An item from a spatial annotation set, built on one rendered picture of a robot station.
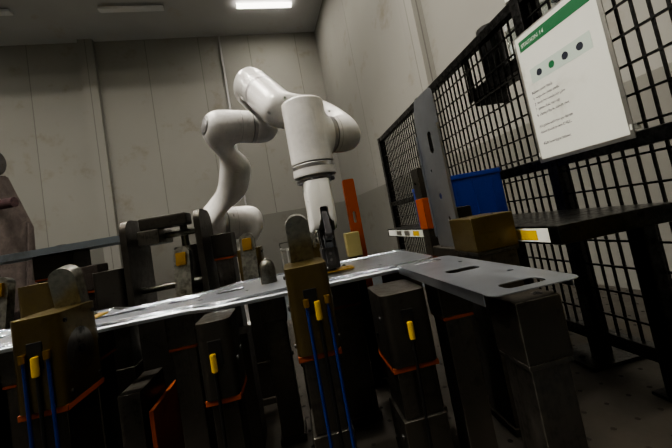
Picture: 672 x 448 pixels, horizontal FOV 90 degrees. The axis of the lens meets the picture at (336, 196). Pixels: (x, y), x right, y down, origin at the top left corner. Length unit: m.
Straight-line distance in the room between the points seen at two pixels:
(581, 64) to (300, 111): 0.56
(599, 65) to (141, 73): 9.26
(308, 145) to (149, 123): 8.53
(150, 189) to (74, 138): 1.94
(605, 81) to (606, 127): 0.08
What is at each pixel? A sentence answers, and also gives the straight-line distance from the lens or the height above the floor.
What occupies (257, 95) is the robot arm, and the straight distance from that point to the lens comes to 0.83.
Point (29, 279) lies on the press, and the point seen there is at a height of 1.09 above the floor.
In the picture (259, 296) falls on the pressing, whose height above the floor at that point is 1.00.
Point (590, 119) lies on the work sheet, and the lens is 0.84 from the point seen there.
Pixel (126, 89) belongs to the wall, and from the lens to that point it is 9.52.
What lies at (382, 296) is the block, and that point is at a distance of 0.50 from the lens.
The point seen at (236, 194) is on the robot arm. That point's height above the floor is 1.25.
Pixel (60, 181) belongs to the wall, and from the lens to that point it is 9.44.
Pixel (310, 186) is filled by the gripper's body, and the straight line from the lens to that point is 0.62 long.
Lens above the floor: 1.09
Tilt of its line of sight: 4 degrees up
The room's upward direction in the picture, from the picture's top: 10 degrees counter-clockwise
